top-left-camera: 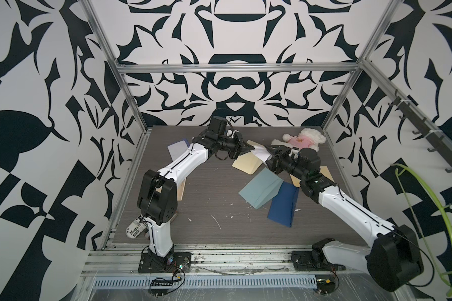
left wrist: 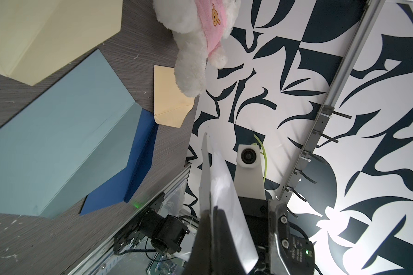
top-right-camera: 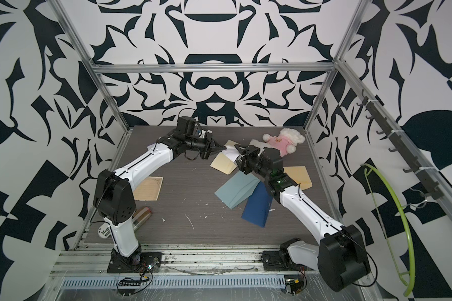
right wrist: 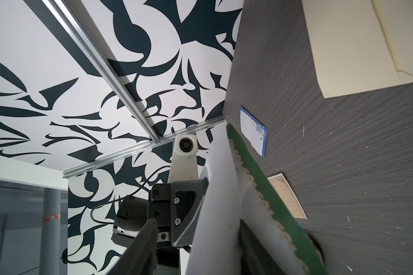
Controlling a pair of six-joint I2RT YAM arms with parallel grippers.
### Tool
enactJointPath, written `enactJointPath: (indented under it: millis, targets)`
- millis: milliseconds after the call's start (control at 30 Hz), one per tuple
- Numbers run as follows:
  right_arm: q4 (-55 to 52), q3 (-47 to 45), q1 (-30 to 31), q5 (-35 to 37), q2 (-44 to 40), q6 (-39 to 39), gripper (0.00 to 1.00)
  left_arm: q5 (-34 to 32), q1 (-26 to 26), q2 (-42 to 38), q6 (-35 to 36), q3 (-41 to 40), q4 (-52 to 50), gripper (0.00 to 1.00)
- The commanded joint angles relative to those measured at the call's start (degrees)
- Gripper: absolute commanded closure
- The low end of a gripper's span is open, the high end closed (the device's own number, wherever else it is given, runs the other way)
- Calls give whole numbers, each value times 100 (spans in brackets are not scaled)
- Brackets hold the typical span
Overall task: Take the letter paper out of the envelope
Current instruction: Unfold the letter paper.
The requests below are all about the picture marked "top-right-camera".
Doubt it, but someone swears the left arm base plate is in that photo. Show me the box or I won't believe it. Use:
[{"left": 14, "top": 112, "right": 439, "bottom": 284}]
[{"left": 107, "top": 250, "right": 163, "bottom": 274}]

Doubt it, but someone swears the white teddy bear pink shirt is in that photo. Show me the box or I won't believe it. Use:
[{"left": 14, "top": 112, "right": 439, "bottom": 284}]
[{"left": 250, "top": 128, "right": 305, "bottom": 158}]

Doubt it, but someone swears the dark blue envelope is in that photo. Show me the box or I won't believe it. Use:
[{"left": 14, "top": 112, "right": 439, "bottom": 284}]
[{"left": 241, "top": 182, "right": 273, "bottom": 228}]

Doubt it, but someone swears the light blue envelope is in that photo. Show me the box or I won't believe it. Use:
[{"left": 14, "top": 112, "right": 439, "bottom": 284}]
[{"left": 215, "top": 171, "right": 260, "bottom": 209}]

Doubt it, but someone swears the cream letter paper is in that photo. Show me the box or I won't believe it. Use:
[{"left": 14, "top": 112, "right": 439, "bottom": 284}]
[{"left": 133, "top": 177, "right": 163, "bottom": 201}]

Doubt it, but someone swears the white green-bordered letter paper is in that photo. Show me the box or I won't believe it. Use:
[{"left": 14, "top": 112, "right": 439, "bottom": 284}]
[{"left": 222, "top": 144, "right": 241, "bottom": 162}]

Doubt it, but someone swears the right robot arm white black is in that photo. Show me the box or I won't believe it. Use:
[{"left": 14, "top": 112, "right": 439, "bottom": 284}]
[{"left": 229, "top": 145, "right": 371, "bottom": 292}]

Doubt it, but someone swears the right black connector board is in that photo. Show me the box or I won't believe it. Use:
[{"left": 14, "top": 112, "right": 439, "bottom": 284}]
[{"left": 283, "top": 278, "right": 307, "bottom": 295}]

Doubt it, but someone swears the pale yellow envelope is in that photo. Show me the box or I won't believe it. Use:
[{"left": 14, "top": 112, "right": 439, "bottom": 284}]
[{"left": 210, "top": 140, "right": 237, "bottom": 174}]

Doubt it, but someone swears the plaid checkered tube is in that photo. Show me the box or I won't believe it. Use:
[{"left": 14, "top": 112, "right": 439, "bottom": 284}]
[{"left": 132, "top": 206, "right": 152, "bottom": 232}]

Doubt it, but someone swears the black connector board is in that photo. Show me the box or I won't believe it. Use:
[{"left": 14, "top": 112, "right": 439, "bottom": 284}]
[
  {"left": 283, "top": 278, "right": 307, "bottom": 295},
  {"left": 116, "top": 277, "right": 152, "bottom": 297}
]

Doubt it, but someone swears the left black connector board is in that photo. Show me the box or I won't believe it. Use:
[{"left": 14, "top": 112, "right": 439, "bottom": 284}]
[{"left": 116, "top": 277, "right": 152, "bottom": 297}]

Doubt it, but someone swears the black hook rack rail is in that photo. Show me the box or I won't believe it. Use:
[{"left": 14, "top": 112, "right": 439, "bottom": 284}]
[{"left": 359, "top": 95, "right": 444, "bottom": 200}]

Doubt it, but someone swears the green hose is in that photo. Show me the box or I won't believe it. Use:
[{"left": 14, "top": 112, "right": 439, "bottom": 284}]
[{"left": 361, "top": 163, "right": 416, "bottom": 297}]

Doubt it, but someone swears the white cable duct strip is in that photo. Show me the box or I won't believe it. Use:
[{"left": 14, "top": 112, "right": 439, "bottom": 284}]
[{"left": 62, "top": 275, "right": 286, "bottom": 290}]

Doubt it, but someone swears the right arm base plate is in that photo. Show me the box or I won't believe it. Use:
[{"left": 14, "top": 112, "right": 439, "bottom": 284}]
[{"left": 260, "top": 250, "right": 311, "bottom": 272}]

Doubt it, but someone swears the tan yellow envelope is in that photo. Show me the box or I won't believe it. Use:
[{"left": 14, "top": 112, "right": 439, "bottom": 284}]
[{"left": 284, "top": 166, "right": 313, "bottom": 191}]

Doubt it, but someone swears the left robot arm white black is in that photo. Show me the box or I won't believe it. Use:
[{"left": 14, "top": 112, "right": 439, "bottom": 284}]
[{"left": 94, "top": 117, "right": 227, "bottom": 266}]

